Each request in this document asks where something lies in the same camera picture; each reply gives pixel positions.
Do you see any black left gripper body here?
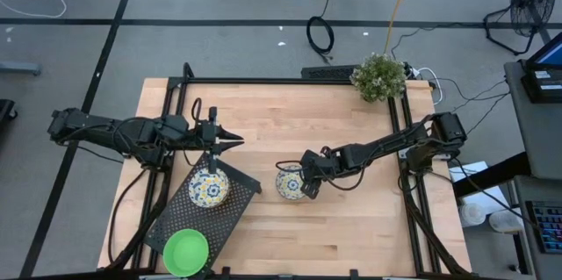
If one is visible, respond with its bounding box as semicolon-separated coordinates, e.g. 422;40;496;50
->
188;105;223;176

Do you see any yellow floor cable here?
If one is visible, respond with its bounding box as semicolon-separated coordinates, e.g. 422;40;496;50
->
383;0;416;56

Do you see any coiled black cable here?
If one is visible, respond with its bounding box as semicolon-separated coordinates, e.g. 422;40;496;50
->
306;0;338;64

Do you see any black perforated metal shelf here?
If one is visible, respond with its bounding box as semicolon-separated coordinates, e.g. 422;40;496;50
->
143;153;262;279

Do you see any black chair part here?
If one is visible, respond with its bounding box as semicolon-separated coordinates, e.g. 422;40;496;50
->
0;98;18;149

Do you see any backlit colourful keyboard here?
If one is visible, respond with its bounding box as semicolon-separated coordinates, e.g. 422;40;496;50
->
525;199;562;255

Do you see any black device with white labels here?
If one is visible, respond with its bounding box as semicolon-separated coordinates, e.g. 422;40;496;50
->
521;67;562;104

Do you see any white paper sheet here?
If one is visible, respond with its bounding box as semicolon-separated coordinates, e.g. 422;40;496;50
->
448;160;513;211

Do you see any grey desk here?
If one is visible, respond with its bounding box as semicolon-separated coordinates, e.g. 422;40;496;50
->
503;60;562;280

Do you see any green mini bowl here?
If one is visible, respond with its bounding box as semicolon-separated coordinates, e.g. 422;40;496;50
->
162;228;210;278

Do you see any black aluminium table frame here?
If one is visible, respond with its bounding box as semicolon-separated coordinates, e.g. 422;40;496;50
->
97;62;475;280

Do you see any yellow floral patterned mini bowl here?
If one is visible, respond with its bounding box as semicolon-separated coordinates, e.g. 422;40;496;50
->
188;167;230;209
275;164;311;201

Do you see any white round cup lid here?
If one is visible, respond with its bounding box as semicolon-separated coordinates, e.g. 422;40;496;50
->
458;202;487;227
488;209;523;233

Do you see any white looped cable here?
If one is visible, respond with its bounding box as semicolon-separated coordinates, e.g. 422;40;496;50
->
412;67;444;106

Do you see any black power strip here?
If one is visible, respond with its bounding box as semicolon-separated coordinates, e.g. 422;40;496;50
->
401;61;422;82

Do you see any grey stand foot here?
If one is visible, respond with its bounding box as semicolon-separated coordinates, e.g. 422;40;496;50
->
0;60;43;77

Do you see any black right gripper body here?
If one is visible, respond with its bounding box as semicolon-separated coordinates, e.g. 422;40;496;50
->
299;146;348;200

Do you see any green potted plant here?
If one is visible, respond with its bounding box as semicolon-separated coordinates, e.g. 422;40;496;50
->
349;52;407;104

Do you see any open laptop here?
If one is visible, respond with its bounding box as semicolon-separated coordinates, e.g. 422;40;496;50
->
524;30;562;70

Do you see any black support beam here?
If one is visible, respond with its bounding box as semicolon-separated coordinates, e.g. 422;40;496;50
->
451;152;532;198

